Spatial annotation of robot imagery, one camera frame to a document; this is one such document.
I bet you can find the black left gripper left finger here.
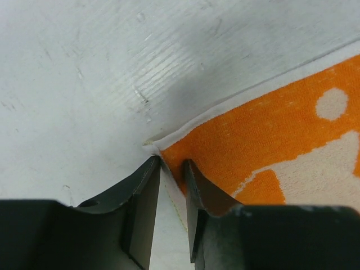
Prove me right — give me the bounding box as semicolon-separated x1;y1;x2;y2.
1;156;160;269

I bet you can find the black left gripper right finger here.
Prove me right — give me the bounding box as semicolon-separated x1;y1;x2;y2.
183;160;359;269

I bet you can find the orange cloth pile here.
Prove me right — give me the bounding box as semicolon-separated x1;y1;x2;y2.
143;42;359;224

